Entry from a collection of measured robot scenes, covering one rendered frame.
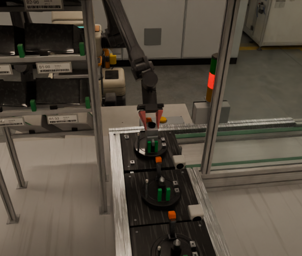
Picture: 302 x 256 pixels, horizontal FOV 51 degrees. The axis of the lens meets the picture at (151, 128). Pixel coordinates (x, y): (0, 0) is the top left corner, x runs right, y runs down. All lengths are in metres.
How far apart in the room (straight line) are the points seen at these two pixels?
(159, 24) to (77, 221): 3.32
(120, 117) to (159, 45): 2.67
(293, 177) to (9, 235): 1.09
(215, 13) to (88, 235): 3.58
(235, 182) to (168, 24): 3.15
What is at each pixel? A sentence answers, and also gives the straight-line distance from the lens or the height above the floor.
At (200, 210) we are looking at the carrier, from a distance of 1.06.
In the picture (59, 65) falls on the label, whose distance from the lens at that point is 0.87.
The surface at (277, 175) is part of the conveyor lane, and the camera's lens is 1.37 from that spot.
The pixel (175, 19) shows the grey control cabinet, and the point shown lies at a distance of 4.22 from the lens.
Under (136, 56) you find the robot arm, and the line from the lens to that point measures 1.27.
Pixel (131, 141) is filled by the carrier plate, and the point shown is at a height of 0.97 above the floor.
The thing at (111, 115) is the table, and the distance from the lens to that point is 1.73.
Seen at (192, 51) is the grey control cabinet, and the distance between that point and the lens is 4.41.
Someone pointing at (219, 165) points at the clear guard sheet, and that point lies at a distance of 1.24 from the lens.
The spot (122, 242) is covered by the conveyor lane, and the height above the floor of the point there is 0.95.
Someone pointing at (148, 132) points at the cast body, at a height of 1.07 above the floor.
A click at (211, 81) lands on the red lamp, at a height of 1.34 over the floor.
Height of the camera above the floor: 1.79
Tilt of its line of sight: 35 degrees down
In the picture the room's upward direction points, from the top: 2 degrees clockwise
